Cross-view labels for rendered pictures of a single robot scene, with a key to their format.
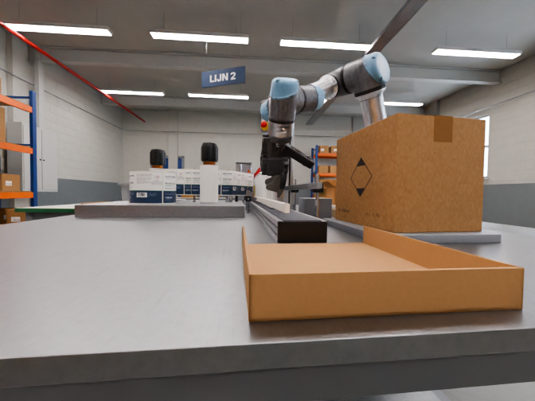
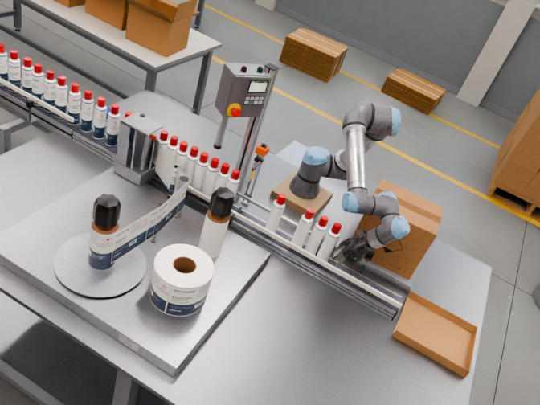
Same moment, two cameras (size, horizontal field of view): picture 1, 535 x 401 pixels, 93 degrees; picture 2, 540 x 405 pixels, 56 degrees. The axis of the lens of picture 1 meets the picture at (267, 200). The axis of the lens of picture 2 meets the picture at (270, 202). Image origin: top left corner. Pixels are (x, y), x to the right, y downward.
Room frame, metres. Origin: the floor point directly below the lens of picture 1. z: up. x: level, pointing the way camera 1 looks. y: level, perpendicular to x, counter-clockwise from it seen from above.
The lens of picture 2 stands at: (0.56, 1.58, 2.27)
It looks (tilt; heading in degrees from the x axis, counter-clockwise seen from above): 36 degrees down; 292
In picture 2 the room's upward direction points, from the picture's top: 19 degrees clockwise
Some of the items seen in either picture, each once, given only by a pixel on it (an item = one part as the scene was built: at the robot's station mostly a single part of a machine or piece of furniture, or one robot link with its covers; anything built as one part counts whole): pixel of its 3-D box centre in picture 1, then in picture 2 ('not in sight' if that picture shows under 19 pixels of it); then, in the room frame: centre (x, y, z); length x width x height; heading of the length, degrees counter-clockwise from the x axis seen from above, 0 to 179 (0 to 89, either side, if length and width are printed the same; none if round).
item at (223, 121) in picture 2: not in sight; (222, 126); (1.53, -0.06, 1.18); 0.04 x 0.04 x 0.21
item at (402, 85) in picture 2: not in sight; (414, 90); (1.72, -4.55, 0.10); 0.64 x 0.52 x 0.20; 1
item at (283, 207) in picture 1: (262, 200); (283, 241); (1.07, 0.02, 0.90); 1.07 x 0.01 x 0.02; 7
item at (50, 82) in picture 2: not in sight; (50, 91); (2.36, 0.14, 0.98); 0.05 x 0.05 x 0.20
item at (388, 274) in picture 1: (332, 252); (436, 331); (0.37, -0.10, 0.85); 0.30 x 0.26 x 0.04; 7
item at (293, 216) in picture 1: (263, 207); (227, 212); (1.36, 0.02, 0.86); 1.65 x 0.08 x 0.04; 7
